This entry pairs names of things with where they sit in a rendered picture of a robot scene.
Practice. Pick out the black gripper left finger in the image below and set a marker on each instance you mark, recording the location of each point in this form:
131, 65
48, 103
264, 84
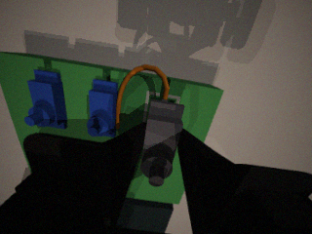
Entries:
112, 162

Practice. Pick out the green flat board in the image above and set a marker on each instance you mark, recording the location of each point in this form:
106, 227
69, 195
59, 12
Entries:
71, 98

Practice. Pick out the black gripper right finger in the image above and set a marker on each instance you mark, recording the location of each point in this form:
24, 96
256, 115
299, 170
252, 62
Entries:
213, 184

